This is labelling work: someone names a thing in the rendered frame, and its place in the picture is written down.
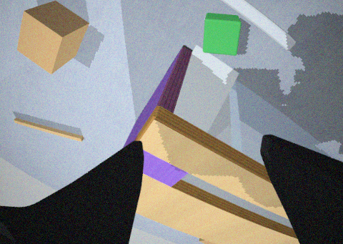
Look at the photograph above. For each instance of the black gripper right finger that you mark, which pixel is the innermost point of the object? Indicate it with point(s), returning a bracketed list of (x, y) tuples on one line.
[(310, 188)]

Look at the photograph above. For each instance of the green block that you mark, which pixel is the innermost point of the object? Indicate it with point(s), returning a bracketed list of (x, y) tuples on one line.
[(221, 33)]

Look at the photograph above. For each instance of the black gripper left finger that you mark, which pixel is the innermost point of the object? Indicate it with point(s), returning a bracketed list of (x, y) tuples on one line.
[(97, 208)]

